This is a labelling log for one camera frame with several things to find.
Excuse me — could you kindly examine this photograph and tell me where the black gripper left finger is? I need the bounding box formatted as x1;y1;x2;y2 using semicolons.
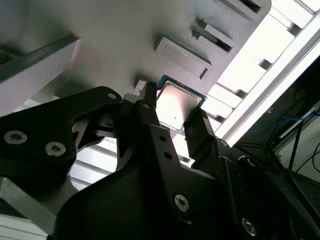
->
0;81;199;234

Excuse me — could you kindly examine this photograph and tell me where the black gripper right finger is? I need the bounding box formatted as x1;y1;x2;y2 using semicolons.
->
183;107;320;240

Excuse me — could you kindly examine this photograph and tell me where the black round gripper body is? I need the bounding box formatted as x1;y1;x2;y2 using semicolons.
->
49;163;240;240

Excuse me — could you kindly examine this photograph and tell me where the silver CPU with green edge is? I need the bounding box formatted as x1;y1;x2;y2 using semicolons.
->
154;74;208;131

